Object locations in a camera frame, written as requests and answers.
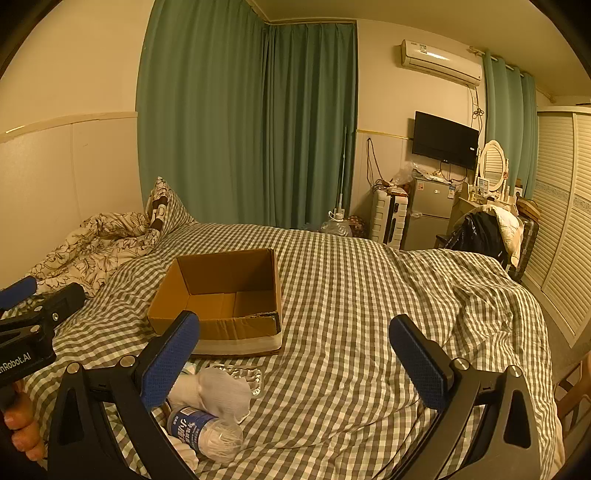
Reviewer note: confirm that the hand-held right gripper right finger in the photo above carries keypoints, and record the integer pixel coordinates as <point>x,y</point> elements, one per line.
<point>418,360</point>

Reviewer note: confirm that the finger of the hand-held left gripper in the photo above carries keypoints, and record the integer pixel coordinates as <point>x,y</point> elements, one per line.
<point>62,300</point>
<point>16,291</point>

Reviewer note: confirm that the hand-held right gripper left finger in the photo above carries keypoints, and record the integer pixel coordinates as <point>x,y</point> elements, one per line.
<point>168,364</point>

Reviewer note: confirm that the white sock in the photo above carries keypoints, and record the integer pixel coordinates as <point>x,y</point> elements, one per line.
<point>217,392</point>

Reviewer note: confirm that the clear cotton swab jar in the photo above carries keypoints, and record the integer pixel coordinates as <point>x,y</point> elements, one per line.
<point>203,431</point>

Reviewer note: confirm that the brown cardboard box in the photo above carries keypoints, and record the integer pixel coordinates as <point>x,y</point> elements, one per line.
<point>221,304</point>

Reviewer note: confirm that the grey tube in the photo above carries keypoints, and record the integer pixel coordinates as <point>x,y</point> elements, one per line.
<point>249,378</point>

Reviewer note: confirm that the person's left hand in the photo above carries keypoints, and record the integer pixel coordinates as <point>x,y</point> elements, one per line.
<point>21,417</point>

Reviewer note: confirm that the floral quilt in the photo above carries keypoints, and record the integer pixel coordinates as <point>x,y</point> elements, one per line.
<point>92,249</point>

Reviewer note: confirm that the brown patterned pillow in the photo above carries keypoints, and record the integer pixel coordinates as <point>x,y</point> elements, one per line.
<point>161,207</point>

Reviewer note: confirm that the black backpack on chair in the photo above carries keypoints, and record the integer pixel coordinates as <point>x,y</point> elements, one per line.
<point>480,235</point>

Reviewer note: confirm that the silver fridge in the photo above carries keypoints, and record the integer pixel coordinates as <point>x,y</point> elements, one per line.
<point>427,217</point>

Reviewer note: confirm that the brown patterned bag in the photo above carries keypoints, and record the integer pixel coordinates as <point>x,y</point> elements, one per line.
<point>358,227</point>

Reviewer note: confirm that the white ribbed suitcase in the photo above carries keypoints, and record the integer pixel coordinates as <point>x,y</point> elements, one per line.
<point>385,217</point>

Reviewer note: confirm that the clear water jug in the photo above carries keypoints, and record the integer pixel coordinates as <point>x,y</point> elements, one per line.
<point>336,226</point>

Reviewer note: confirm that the white padded coat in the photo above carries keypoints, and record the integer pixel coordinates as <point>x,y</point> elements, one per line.
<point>508,230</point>

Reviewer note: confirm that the wooden dressing table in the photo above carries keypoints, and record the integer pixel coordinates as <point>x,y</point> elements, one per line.
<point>461,203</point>

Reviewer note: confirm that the wooden chair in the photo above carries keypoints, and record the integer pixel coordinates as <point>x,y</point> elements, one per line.
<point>528,240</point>

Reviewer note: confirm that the clear plastic bag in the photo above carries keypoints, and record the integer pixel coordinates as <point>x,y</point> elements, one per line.
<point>405,173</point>

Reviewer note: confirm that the thin metal pole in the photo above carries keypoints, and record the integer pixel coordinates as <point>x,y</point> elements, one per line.
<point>342,170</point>

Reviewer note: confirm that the white oval mirror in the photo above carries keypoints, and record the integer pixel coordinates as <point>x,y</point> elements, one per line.
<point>493,164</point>

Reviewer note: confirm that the white louvred wardrobe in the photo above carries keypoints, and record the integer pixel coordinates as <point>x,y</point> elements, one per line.
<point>563,207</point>

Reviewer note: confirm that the wide green curtain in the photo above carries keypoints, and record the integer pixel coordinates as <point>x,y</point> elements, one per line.
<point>198,115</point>

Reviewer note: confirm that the narrow green window curtain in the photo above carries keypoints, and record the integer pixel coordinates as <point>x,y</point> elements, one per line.
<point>508,129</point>

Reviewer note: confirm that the green corner curtain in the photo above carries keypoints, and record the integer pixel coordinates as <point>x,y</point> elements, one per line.
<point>309,129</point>

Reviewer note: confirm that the white air conditioner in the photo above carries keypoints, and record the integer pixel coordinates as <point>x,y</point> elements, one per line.
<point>438,62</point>

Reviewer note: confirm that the black wall television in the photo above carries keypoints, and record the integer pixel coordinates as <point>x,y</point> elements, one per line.
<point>443,141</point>

